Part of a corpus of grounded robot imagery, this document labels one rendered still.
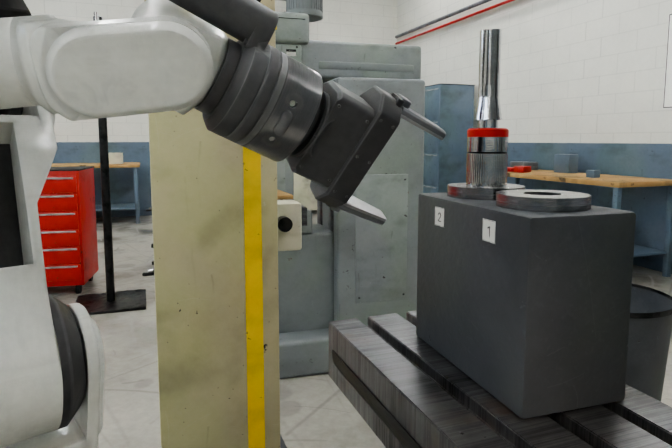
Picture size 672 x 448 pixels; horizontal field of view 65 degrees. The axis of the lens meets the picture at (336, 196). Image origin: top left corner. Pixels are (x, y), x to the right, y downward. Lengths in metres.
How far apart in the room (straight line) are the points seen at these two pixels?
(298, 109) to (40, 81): 0.19
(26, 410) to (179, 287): 1.29
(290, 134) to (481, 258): 0.24
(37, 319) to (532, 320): 0.47
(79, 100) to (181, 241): 1.44
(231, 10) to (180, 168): 1.40
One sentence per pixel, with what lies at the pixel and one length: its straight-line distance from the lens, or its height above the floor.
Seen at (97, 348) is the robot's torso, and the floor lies 1.02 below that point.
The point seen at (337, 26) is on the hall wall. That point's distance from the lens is 9.89.
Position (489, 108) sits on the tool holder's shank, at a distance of 0.63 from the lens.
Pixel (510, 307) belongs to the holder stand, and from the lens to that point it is 0.52.
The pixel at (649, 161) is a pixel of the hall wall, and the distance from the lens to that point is 5.84.
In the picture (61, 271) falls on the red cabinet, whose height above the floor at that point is 0.20.
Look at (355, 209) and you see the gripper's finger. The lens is 0.52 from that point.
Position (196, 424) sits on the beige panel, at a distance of 2.06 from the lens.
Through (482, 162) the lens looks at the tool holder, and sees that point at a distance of 0.62.
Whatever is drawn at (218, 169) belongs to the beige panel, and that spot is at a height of 1.14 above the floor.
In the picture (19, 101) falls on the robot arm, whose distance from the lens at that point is 0.45.
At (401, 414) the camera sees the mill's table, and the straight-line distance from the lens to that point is 0.58.
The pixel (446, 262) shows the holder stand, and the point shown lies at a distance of 0.62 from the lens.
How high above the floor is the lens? 1.23
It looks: 6 degrees down
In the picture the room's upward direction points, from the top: straight up
